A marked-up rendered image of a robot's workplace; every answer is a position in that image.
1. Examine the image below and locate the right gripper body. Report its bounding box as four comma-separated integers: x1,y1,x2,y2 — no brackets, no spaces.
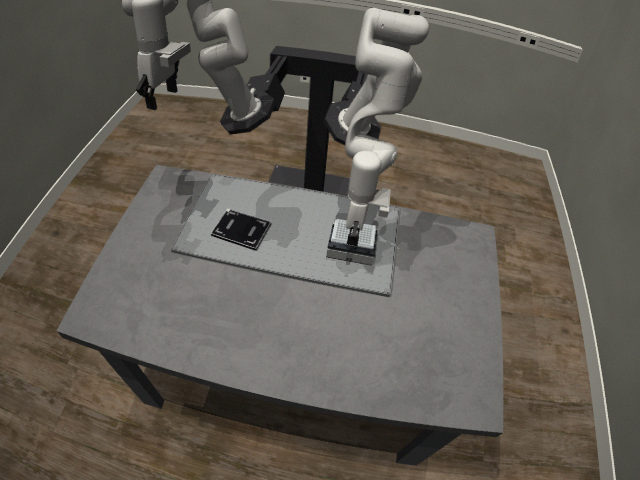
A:
137,49,175,88

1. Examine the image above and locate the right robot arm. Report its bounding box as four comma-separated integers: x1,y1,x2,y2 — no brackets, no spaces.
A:
122,0,261,122

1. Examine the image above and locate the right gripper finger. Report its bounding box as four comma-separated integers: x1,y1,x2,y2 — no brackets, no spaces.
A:
136,74,157,110
166,60,179,93

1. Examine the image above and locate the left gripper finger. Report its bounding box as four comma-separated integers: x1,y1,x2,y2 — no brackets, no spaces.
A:
347,221,360,246

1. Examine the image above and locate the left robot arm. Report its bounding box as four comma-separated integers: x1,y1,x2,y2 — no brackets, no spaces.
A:
338,8,429,218

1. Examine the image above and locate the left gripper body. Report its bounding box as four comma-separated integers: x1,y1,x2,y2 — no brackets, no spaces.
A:
346,196,368,231

